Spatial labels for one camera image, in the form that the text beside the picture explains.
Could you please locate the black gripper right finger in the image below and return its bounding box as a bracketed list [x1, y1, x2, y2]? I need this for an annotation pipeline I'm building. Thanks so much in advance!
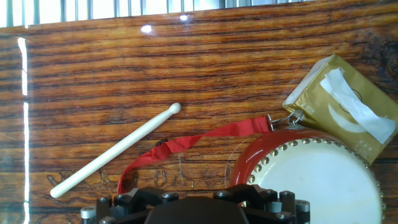
[213, 183, 311, 224]

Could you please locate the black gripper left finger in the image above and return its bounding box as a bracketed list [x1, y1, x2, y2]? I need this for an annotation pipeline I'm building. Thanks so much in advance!
[80, 186, 180, 224]

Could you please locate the white wooden drumstick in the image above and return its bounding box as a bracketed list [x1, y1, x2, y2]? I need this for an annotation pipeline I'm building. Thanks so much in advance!
[49, 102, 182, 199]

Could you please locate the red drum with white head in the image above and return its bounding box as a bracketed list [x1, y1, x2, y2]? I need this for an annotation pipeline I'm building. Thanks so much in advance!
[229, 128, 388, 224]

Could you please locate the gold tissue pack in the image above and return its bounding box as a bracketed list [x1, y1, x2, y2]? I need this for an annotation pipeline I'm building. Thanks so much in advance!
[282, 54, 398, 166]

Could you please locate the glossy brown wooden board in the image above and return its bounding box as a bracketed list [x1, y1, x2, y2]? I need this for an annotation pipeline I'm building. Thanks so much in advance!
[0, 0, 398, 224]

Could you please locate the silver strap clip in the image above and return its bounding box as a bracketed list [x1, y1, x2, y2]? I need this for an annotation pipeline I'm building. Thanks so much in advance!
[266, 109, 305, 131]

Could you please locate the red fabric drum strap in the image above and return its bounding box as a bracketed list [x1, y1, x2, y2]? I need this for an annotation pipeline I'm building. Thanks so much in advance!
[116, 114, 272, 195]

